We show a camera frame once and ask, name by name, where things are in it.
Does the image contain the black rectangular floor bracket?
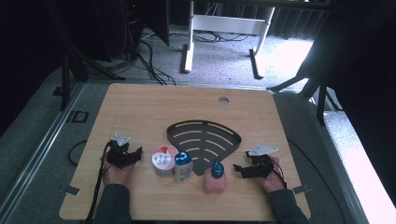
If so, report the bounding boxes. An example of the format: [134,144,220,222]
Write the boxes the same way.
[72,110,90,124]

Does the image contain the person's right hand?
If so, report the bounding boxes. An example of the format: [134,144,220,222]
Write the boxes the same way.
[255,157,287,194]

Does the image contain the pink round jar white lid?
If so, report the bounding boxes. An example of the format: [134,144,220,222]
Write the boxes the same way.
[151,144,179,178]

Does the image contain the looped black floor cable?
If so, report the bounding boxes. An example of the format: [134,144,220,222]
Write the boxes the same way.
[67,139,88,166]

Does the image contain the cables under white desk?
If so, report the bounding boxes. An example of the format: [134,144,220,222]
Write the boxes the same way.
[192,29,250,44]

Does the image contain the white bottle blue cap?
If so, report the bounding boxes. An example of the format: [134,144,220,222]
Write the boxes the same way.
[174,150,194,185]

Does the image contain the hand-held gripper black cable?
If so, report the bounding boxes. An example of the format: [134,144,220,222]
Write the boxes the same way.
[270,159,288,189]
[83,141,115,224]

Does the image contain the aluminium floor rail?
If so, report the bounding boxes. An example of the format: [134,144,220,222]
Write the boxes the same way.
[0,82,86,217]

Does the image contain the dark computer tower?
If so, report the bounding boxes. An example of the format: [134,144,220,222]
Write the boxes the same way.
[92,0,145,62]

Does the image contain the black metal stand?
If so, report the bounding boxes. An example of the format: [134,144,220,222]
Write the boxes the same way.
[266,18,344,126]

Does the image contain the pink bottle teal cap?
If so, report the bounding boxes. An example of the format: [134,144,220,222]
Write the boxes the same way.
[204,158,227,195]

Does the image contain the white desk frame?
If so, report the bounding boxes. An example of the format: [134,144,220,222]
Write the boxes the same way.
[179,0,276,80]

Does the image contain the dark pleated curtain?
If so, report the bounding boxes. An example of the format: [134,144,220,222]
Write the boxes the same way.
[270,6,331,40]

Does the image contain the black fan-shaped slotted shelf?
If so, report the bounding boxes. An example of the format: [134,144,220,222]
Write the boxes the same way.
[166,119,243,176]

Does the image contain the left hand-held gripper black cable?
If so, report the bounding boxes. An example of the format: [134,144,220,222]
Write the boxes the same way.
[83,141,115,224]

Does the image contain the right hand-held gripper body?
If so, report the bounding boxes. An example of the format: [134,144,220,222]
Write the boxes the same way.
[247,144,279,179]

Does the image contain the black tripod stand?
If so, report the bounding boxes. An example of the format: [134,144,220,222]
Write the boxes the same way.
[43,0,126,112]

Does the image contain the bundle of black floor cables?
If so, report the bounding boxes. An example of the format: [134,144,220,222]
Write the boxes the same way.
[136,31,177,87]

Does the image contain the thin black floor cable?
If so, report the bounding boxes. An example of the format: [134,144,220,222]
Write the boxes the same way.
[287,138,347,224]

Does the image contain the right hand-held gripper black cable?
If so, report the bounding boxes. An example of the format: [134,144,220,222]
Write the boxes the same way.
[270,159,288,189]

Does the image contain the person's left hand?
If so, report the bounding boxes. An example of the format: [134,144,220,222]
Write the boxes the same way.
[102,158,135,187]

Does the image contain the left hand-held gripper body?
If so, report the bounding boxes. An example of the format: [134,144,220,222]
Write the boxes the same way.
[106,133,134,170]

